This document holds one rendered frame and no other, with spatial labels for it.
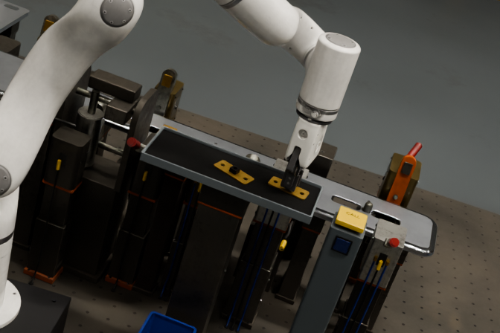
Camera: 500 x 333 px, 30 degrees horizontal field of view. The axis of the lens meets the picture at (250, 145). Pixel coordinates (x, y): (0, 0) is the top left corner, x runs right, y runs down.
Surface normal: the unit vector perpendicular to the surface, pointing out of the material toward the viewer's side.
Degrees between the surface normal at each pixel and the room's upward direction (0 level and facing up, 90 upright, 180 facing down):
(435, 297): 0
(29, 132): 70
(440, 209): 0
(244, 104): 0
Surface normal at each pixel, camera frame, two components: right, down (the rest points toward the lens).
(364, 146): 0.27, -0.84
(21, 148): 0.60, 0.18
